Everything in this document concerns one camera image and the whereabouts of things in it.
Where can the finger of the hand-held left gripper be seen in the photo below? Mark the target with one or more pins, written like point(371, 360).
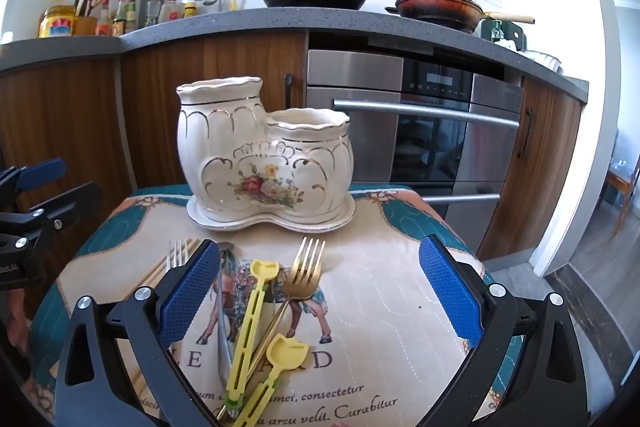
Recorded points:
point(45, 173)
point(75, 203)

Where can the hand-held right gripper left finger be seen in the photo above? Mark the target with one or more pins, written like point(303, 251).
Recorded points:
point(190, 294)

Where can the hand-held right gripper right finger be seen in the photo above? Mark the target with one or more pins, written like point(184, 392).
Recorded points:
point(450, 294)

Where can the wooden chopstick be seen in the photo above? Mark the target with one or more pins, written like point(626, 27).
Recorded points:
point(159, 274)
point(150, 276)

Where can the white floral ceramic utensil holder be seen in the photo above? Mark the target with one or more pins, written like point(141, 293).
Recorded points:
point(225, 142)

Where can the printed horse mat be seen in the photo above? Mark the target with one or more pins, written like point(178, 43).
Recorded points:
point(380, 287)

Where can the white ceramic tray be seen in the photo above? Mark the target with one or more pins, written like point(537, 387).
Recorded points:
point(320, 223)

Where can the yellow plastic jar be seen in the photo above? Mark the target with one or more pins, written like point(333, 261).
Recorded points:
point(56, 21)

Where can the wooden knife block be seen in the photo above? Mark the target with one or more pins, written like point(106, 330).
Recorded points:
point(85, 25)

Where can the row of sauce bottles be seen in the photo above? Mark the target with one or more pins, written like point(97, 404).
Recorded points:
point(130, 14)

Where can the stainless steel built-in oven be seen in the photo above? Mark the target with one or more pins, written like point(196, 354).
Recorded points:
point(350, 122)

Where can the wooden chair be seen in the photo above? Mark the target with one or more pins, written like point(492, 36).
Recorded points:
point(622, 187)

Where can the grey stone countertop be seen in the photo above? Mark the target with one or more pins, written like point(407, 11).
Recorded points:
point(225, 22)

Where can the white container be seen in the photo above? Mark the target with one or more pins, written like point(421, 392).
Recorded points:
point(542, 58)

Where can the green glass oil bottle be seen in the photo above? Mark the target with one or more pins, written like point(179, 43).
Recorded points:
point(496, 32)

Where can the dark green appliance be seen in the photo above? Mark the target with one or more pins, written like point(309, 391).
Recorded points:
point(515, 34)

